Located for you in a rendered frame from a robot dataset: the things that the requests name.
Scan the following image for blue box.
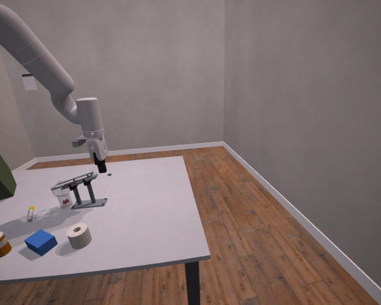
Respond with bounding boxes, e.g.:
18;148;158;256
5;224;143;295
24;230;58;256

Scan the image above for white cylinder with yellow cap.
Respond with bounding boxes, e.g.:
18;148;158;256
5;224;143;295
28;206;34;222

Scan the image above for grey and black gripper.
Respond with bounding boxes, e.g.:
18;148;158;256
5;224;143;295
86;135;108;173

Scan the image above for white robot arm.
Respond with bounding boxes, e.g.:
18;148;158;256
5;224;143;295
0;4;105;147

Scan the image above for clear glass vial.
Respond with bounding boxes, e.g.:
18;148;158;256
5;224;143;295
57;192;73;210

